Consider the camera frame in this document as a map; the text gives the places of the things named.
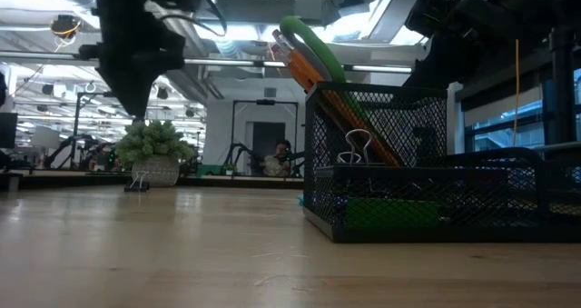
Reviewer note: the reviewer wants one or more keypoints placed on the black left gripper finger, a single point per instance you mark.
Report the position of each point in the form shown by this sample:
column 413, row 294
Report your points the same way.
column 136, row 87

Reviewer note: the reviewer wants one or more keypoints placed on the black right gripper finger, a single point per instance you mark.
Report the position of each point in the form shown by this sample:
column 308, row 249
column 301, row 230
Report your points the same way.
column 447, row 67

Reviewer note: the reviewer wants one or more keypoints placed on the orange pencil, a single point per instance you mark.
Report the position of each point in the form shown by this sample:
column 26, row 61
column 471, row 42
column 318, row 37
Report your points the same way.
column 313, row 74
column 299, row 67

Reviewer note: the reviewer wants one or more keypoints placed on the small green eraser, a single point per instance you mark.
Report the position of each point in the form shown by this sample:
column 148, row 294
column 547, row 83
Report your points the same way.
column 390, row 213

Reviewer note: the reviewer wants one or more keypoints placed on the blue sticky note pad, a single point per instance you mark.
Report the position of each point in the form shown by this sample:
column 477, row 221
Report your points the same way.
column 300, row 200

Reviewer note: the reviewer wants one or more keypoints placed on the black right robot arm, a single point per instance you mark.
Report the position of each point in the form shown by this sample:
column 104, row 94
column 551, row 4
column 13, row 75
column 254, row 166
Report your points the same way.
column 522, row 3

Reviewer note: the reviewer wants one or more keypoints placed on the background black robot arm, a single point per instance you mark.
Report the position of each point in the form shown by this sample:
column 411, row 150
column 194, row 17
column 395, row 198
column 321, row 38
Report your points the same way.
column 68, row 146
column 238, row 155

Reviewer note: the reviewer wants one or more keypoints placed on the black mesh desk organizer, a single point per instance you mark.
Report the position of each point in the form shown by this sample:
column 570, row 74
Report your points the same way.
column 408, row 181

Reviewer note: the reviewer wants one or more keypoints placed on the green artificial potted plant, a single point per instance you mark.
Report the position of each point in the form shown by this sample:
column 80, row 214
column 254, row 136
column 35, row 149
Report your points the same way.
column 154, row 144

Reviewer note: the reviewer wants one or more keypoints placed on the long ceiling light tube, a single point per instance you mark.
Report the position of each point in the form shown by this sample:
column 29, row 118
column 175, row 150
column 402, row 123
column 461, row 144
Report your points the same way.
column 227, row 62
column 381, row 68

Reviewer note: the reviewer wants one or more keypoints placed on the black ceiling device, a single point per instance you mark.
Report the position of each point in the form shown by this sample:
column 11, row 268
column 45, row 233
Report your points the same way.
column 64, row 25

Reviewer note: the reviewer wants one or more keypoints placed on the dark background monitor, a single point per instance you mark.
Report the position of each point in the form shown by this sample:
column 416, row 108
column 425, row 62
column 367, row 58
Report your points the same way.
column 8, row 131

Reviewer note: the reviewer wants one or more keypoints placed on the person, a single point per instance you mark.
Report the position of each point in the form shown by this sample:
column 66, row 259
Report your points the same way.
column 277, row 160

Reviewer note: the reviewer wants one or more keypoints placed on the background black rig frame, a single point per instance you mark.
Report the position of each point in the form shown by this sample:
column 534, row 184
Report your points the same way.
column 76, row 126
column 265, row 102

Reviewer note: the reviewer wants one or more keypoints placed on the black vertical post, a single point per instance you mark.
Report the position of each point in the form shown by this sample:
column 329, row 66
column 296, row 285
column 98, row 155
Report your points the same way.
column 563, row 85

